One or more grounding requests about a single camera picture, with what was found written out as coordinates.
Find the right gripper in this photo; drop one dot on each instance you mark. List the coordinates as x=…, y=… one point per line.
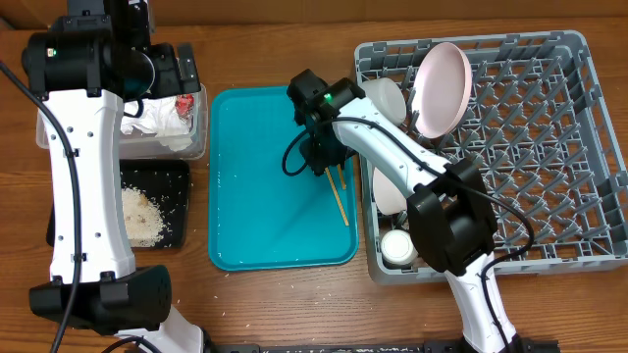
x=318, y=161

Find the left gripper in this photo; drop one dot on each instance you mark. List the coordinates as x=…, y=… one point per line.
x=170, y=82

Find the red wrapper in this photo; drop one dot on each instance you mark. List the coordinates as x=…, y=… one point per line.
x=184, y=105

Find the wooden chopstick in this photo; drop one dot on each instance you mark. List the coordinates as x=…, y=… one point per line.
x=337, y=197
x=341, y=176

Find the white napkin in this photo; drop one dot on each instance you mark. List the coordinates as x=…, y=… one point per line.
x=158, y=118

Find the grey bowl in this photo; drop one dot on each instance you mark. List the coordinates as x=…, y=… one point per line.
x=387, y=97

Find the small pink plate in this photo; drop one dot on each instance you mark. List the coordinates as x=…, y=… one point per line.
x=389, y=200

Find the small white cup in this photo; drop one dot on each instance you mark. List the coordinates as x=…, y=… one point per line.
x=397, y=248

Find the large white plate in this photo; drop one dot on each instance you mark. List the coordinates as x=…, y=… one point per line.
x=442, y=89

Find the white rice pile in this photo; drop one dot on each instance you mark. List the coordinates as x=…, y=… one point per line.
x=143, y=220

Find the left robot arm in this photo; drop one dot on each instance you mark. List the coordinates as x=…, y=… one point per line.
x=82, y=72

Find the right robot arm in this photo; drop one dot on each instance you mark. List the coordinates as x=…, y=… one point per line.
x=451, y=217

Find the clear plastic waste bin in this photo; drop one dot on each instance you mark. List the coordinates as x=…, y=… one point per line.
x=140, y=146

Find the black food waste tray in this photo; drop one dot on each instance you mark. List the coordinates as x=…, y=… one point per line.
x=166, y=183

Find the grey dishwasher rack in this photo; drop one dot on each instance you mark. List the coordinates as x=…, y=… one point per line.
x=538, y=129

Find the teal serving tray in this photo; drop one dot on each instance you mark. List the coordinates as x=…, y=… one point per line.
x=259, y=218

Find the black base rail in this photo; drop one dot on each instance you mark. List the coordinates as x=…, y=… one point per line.
x=524, y=345

